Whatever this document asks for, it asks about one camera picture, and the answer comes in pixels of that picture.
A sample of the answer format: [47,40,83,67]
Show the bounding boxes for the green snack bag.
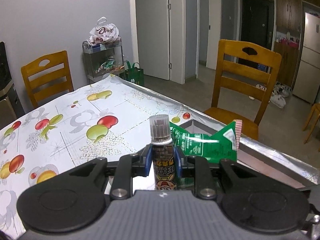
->
[170,120,242,164]

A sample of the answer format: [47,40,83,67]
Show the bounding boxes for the fruit print tablecloth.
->
[1,76,222,239]

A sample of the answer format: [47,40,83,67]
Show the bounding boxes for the grey cardboard tray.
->
[123,119,319,192]

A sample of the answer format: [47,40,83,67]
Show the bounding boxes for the near wooden chair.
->
[204,39,282,140]

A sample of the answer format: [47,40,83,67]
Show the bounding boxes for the wooden chair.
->
[21,50,74,108]
[204,39,282,140]

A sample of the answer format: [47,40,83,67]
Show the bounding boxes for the green shopping bag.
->
[119,60,144,86]

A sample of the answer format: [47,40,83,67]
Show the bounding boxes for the metal storage cart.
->
[82,37,125,84]

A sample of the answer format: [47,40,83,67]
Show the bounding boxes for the slippers on floor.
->
[249,82,293,110]

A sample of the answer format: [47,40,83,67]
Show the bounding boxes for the far wooden chair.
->
[21,50,74,108]

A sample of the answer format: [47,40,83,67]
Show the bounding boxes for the black water dispenser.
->
[0,42,25,129]

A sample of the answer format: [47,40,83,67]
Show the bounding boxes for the white Dove plastic bag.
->
[88,17,120,46]

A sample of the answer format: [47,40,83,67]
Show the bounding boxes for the white refrigerator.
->
[293,12,320,104]

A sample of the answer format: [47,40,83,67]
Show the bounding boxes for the white door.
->
[136,0,185,84]

